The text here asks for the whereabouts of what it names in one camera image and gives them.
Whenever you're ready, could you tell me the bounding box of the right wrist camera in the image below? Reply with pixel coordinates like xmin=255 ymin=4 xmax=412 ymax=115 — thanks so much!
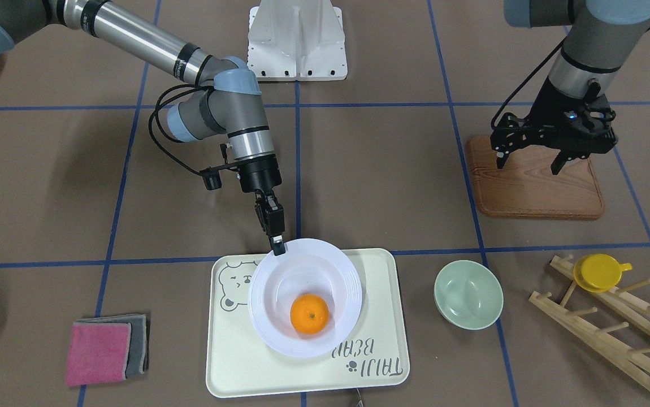
xmin=198 ymin=163 xmax=238 ymax=191

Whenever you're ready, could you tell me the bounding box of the yellow mug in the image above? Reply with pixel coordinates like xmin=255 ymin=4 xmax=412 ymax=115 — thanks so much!
xmin=573 ymin=253 xmax=632 ymax=293

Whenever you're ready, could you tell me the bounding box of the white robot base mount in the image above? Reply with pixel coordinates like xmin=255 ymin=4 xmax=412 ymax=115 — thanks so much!
xmin=247 ymin=1 xmax=348 ymax=81

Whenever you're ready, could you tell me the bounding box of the black camera cable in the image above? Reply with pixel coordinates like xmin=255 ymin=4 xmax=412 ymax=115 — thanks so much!
xmin=495 ymin=40 xmax=566 ymax=122
xmin=148 ymin=84 xmax=215 ymax=176

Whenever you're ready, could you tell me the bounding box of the green bowl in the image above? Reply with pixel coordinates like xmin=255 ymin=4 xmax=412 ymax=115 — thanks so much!
xmin=434 ymin=260 xmax=504 ymax=331

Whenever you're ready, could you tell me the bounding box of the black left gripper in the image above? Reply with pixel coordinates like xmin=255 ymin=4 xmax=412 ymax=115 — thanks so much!
xmin=490 ymin=78 xmax=618 ymax=176

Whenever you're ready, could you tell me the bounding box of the wooden dish rack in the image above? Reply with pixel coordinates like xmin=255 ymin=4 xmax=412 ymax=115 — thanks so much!
xmin=529 ymin=256 xmax=650 ymax=392

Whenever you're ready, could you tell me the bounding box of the cream bear tray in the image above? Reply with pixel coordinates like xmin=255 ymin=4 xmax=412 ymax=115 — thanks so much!
xmin=205 ymin=248 xmax=411 ymax=399

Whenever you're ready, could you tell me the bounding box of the white ribbed plate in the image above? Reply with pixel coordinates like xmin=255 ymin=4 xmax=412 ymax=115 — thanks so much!
xmin=248 ymin=238 xmax=363 ymax=358

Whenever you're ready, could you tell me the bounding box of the orange fruit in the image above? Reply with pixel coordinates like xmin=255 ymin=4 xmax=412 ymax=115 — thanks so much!
xmin=289 ymin=293 xmax=330 ymax=335

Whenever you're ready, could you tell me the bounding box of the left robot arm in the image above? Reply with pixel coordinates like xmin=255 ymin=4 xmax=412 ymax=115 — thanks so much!
xmin=490 ymin=1 xmax=650 ymax=175

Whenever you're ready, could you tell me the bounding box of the grey cloth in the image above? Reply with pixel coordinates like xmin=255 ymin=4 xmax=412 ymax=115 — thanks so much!
xmin=74 ymin=314 xmax=148 ymax=379

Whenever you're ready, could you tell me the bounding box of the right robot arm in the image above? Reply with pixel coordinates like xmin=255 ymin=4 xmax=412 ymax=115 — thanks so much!
xmin=0 ymin=1 xmax=286 ymax=256

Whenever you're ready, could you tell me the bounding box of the pink cloth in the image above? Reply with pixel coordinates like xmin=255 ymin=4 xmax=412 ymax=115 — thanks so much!
xmin=65 ymin=322 xmax=131 ymax=387

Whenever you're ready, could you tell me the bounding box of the wooden cutting board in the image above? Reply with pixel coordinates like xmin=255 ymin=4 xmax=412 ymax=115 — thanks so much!
xmin=465 ymin=136 xmax=606 ymax=220

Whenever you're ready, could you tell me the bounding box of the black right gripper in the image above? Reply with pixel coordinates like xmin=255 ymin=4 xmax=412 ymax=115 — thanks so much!
xmin=237 ymin=154 xmax=287 ymax=257

